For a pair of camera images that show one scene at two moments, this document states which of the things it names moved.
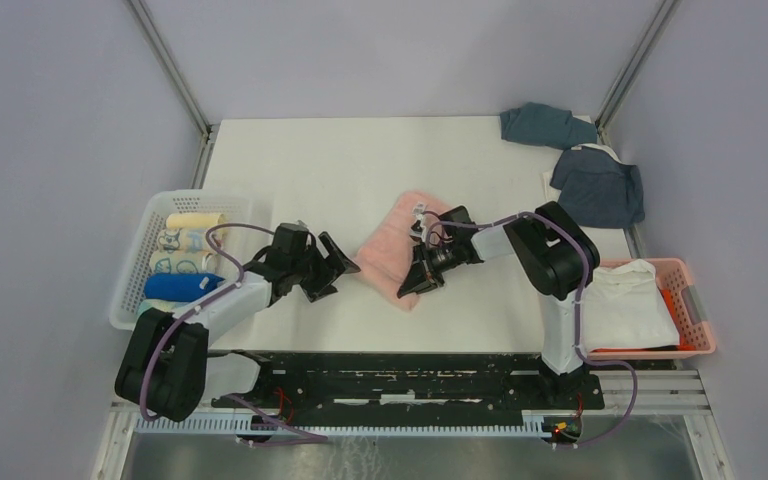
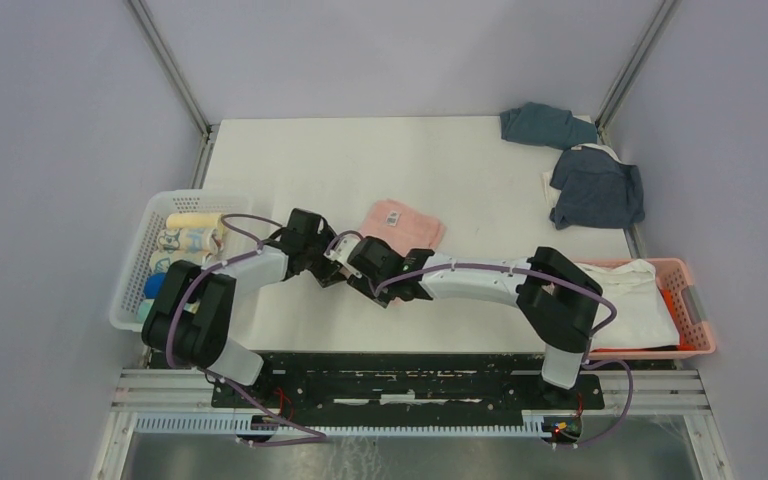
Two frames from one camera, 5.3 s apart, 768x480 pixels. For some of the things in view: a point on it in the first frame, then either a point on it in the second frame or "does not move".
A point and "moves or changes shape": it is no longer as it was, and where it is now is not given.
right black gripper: x=422 y=270 -> x=364 y=284
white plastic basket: x=235 y=258 does not move
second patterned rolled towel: x=183 y=262 does not move
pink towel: x=387 y=252 moves or changes shape
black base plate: x=415 y=382 does not move
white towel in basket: x=623 y=308 does not move
